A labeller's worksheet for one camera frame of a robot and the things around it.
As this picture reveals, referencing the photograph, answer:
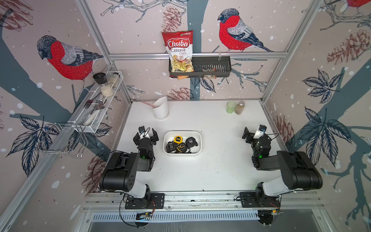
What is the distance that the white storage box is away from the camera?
92cm

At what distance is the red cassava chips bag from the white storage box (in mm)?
363

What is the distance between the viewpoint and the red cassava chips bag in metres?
0.83
